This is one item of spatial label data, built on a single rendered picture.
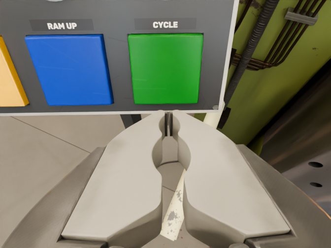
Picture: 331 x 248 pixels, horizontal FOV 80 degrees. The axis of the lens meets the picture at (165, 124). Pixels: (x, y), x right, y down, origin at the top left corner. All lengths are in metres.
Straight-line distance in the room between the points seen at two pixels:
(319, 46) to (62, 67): 0.49
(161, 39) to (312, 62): 0.42
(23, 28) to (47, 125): 1.31
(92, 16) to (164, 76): 0.09
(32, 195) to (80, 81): 1.20
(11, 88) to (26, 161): 1.23
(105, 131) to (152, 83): 1.15
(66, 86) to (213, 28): 0.17
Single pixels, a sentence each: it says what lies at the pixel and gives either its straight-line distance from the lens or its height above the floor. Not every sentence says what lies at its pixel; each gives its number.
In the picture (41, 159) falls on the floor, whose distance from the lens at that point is 1.44.
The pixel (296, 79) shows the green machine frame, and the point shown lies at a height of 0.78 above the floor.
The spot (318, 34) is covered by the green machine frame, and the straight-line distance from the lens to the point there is 0.53.
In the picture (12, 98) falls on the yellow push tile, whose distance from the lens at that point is 0.28.
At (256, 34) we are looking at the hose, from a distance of 0.50.
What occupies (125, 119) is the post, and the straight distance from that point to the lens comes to 0.55.
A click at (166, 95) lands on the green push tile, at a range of 0.23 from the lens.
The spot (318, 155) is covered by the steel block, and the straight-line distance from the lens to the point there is 0.49.
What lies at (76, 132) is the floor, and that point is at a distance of 1.42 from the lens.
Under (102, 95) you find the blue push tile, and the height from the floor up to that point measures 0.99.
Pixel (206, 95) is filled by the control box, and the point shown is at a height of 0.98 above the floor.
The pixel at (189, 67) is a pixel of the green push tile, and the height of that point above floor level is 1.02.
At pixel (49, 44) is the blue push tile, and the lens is 0.24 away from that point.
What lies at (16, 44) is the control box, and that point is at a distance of 0.26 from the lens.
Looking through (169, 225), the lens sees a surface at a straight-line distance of 0.53.
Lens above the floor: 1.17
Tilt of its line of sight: 62 degrees down
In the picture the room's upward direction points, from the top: straight up
